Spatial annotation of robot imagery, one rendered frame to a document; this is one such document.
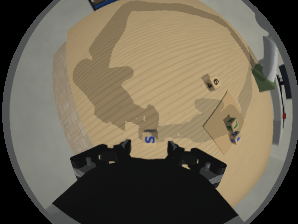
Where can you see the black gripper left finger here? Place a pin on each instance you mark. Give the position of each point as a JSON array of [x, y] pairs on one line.
[[89, 159]]

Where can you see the tan square mat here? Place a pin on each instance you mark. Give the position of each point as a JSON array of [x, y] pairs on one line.
[[215, 125]]

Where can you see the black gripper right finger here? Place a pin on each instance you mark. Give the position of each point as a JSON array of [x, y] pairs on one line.
[[210, 167]]

